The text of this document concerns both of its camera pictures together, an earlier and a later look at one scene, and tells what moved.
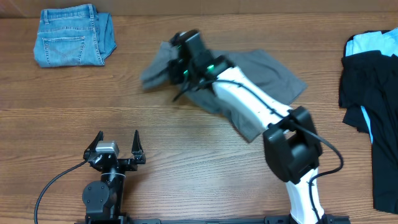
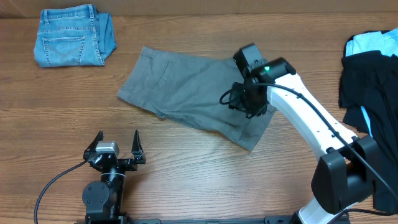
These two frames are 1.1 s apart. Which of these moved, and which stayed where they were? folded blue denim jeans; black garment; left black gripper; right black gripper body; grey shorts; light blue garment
Moved: grey shorts; right black gripper body
Stayed: left black gripper; folded blue denim jeans; light blue garment; black garment
